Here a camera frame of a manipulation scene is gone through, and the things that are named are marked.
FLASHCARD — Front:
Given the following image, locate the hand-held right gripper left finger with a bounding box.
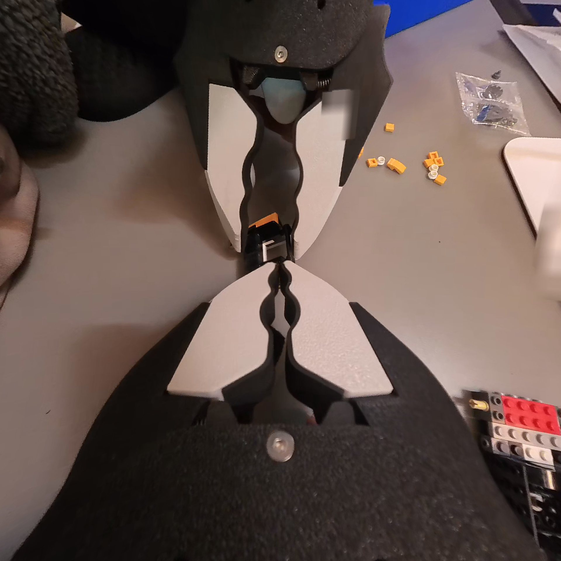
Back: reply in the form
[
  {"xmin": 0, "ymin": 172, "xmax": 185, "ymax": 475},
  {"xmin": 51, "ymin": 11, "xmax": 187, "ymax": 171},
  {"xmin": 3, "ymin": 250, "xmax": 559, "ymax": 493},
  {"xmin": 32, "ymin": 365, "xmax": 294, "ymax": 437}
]
[{"xmin": 167, "ymin": 262, "xmax": 281, "ymax": 424}]

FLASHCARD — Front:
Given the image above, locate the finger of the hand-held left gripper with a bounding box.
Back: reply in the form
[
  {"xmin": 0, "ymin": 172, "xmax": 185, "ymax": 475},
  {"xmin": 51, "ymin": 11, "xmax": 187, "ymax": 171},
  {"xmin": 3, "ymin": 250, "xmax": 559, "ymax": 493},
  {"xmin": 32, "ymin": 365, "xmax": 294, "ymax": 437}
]
[
  {"xmin": 293, "ymin": 90, "xmax": 349, "ymax": 260},
  {"xmin": 204, "ymin": 82, "xmax": 261, "ymax": 254}
]

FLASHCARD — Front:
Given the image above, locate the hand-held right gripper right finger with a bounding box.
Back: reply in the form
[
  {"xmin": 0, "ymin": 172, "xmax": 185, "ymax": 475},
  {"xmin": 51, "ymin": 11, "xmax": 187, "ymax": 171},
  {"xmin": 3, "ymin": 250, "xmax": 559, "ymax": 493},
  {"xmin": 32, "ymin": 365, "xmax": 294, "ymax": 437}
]
[{"xmin": 280, "ymin": 261, "xmax": 394, "ymax": 424}]

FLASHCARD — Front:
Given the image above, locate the orange black lego sub-assembly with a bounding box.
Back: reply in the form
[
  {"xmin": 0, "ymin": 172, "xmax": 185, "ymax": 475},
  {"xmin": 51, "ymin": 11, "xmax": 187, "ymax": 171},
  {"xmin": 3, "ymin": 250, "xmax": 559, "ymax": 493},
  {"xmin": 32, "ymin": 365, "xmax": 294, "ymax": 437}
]
[{"xmin": 242, "ymin": 212, "xmax": 295, "ymax": 266}]

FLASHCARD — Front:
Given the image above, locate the scattered small lego pieces group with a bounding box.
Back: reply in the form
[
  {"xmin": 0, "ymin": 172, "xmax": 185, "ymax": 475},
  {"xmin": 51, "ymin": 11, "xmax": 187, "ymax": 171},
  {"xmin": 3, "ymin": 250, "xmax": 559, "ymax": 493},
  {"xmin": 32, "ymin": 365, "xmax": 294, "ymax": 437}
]
[{"xmin": 357, "ymin": 124, "xmax": 448, "ymax": 186}]

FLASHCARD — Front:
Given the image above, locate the clear bag of lego parts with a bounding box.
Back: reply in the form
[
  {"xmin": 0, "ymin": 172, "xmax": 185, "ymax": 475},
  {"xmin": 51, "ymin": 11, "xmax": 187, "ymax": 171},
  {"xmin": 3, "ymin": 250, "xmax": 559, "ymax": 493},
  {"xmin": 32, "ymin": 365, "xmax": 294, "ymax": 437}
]
[{"xmin": 455, "ymin": 70, "xmax": 532, "ymax": 136}]

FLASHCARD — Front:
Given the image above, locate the partly built lego car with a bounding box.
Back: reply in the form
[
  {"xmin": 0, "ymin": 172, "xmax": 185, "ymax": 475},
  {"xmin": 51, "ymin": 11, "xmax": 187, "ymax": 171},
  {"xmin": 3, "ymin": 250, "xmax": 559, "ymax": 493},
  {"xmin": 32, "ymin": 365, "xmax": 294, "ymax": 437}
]
[{"xmin": 456, "ymin": 389, "xmax": 561, "ymax": 550}]

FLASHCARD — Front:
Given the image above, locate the lego instruction booklet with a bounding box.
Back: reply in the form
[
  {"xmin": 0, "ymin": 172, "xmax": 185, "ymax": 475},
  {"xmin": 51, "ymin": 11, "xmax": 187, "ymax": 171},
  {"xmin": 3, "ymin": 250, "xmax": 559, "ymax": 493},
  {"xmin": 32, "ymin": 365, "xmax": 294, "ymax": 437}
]
[{"xmin": 502, "ymin": 24, "xmax": 561, "ymax": 115}]

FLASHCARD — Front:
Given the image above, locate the blue plastic bin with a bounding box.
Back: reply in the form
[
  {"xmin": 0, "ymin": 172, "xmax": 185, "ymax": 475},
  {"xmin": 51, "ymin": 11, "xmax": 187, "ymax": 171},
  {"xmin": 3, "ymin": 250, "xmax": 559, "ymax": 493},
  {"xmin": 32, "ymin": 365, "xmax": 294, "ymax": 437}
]
[{"xmin": 383, "ymin": 0, "xmax": 475, "ymax": 38}]

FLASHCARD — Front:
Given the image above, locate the dark fleece jacket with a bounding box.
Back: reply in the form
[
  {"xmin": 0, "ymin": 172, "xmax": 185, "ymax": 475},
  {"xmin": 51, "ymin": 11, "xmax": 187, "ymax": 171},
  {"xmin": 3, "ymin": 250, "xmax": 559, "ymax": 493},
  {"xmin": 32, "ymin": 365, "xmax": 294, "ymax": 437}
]
[{"xmin": 0, "ymin": 0, "xmax": 82, "ymax": 152}]

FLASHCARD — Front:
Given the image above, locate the white rounded board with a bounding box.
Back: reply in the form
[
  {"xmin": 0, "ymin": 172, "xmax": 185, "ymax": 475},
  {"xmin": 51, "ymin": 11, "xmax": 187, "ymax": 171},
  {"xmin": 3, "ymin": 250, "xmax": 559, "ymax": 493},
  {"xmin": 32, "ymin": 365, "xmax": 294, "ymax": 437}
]
[{"xmin": 503, "ymin": 137, "xmax": 561, "ymax": 239}]

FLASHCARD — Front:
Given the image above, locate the beige hoodie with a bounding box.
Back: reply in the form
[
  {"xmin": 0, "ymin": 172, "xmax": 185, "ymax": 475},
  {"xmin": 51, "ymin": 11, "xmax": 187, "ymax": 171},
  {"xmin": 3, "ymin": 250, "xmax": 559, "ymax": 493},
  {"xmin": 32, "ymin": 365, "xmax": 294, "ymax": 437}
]
[{"xmin": 0, "ymin": 131, "xmax": 41, "ymax": 309}]

